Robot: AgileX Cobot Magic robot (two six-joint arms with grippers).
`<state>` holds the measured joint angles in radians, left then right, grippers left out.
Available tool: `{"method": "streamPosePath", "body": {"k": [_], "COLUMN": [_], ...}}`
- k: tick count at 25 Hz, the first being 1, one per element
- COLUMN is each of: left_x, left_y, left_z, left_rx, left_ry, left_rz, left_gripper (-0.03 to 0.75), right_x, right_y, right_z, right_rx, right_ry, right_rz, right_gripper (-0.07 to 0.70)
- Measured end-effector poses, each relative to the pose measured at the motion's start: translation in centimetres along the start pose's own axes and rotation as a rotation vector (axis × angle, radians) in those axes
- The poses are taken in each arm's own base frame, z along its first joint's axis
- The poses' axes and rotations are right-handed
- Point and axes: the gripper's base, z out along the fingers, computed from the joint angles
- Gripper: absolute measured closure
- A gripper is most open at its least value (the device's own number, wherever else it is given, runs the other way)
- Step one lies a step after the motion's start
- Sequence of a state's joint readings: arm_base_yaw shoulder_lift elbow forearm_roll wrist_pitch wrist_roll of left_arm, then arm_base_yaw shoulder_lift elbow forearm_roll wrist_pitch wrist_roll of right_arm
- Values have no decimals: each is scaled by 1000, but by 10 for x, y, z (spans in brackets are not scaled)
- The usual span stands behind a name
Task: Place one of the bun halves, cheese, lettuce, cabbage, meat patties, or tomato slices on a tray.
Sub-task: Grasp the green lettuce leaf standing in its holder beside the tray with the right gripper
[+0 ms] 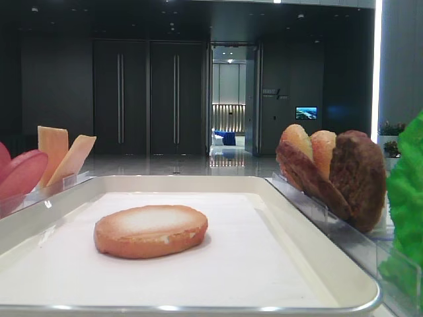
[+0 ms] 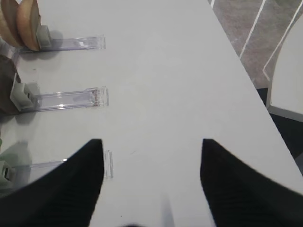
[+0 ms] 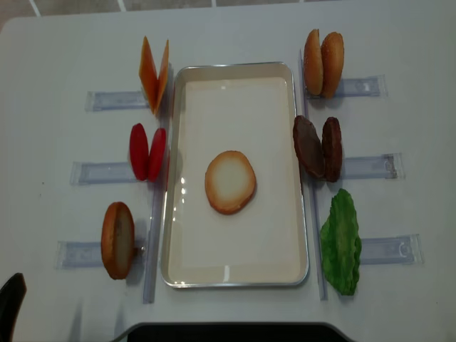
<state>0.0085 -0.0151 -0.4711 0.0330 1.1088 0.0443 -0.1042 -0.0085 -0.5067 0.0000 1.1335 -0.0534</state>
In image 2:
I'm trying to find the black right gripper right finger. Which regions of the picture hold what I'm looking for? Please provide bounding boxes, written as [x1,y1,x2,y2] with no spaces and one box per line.
[200,139,303,227]

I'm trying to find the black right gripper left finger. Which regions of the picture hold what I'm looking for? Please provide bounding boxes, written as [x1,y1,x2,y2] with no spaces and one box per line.
[0,139,104,227]

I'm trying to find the brown meat patty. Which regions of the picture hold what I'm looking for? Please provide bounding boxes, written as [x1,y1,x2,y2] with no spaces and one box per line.
[0,55,21,115]

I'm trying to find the bread slice on right rack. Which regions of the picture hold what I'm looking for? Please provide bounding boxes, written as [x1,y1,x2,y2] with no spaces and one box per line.
[16,0,40,51]

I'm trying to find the clear acrylic rack right bottom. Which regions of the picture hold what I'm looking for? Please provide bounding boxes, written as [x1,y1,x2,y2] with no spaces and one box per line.
[0,150,114,186]

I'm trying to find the clear acrylic rack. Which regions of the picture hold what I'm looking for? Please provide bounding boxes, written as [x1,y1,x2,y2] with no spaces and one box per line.
[10,83,109,113]
[15,25,106,53]
[0,150,114,186]

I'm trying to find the clear acrylic rack right middle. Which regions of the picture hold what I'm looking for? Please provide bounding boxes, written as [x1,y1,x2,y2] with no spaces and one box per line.
[10,83,109,113]

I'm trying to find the white chair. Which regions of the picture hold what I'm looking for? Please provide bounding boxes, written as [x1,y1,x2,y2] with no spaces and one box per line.
[266,17,303,122]

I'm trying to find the clear acrylic rack right top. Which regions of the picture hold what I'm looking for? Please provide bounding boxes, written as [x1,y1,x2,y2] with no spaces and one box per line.
[15,25,106,53]

